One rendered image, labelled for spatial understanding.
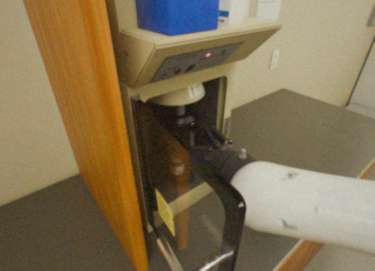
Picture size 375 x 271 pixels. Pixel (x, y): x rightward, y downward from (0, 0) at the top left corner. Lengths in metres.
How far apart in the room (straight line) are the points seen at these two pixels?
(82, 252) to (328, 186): 0.65
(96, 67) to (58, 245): 0.60
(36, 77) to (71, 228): 0.48
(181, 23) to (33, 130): 0.69
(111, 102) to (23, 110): 0.56
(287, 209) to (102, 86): 0.30
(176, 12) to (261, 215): 0.31
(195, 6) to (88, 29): 0.16
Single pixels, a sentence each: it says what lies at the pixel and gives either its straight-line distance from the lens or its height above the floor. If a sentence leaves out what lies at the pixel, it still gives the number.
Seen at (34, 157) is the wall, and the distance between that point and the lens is 0.98.
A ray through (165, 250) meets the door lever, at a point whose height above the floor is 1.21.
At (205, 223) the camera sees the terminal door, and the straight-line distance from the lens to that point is 0.35.
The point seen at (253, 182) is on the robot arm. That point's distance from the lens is 0.35.
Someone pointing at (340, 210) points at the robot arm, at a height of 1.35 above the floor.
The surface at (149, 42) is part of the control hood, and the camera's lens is 0.36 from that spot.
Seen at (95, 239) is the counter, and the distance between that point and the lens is 0.80.
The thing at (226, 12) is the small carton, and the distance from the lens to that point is 0.48.
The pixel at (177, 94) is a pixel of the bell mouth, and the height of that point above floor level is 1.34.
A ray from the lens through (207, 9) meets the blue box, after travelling 0.41.
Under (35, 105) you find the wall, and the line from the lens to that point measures 0.90.
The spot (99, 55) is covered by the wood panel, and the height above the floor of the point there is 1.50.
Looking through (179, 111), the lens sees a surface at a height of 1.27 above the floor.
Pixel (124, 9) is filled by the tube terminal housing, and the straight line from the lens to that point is 0.45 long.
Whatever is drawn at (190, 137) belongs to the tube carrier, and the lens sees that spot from 0.67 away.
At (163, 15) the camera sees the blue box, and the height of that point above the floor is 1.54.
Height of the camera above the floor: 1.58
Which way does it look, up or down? 32 degrees down
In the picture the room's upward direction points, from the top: straight up
